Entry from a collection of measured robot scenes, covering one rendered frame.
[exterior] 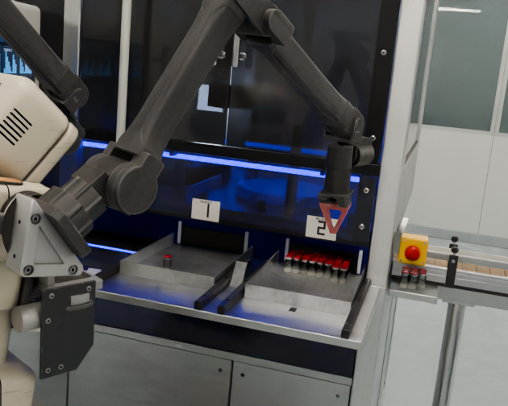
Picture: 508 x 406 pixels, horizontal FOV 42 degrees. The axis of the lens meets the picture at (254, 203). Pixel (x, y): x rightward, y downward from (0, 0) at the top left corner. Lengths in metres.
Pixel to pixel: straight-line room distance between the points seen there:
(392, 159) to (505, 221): 4.77
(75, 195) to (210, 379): 1.16
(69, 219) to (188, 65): 0.31
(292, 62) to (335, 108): 0.18
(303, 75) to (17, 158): 0.55
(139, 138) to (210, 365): 1.12
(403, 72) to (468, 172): 4.68
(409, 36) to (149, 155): 0.91
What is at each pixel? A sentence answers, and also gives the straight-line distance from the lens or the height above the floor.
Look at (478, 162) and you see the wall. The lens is 6.38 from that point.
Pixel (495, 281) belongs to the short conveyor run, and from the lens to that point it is 1.92.
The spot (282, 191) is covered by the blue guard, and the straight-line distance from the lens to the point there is 1.81.
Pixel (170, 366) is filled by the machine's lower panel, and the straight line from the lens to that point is 2.08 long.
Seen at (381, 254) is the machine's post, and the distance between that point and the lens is 1.80.
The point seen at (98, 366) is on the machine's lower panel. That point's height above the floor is 0.46.
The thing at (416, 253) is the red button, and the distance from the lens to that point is 1.75.
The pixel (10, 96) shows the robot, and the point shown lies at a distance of 1.08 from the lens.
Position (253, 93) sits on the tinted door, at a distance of 1.82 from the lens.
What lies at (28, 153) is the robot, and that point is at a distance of 1.10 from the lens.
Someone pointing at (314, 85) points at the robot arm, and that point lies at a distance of 1.32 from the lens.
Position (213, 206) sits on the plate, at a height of 1.03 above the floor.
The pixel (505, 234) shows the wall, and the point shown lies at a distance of 6.50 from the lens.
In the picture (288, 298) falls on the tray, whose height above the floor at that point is 0.90.
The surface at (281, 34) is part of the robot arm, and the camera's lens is 1.18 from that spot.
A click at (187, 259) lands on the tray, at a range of 1.88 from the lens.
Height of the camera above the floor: 1.43
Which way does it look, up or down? 12 degrees down
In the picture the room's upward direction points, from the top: 5 degrees clockwise
